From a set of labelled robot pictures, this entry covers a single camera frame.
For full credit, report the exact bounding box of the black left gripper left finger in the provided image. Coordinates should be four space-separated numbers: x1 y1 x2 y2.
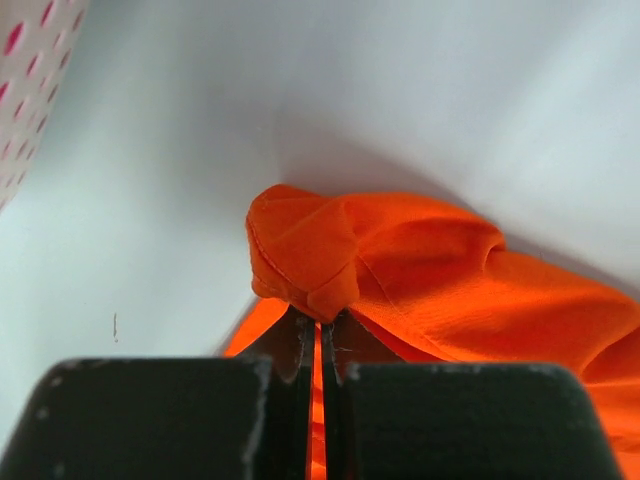
238 306 315 384

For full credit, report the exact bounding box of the orange t shirt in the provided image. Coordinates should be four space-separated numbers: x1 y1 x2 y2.
226 185 639 479

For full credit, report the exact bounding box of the white perforated plastic basket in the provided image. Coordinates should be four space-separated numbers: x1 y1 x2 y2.
0 0 90 207

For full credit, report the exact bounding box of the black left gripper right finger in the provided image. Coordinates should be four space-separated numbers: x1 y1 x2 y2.
322 309 403 385

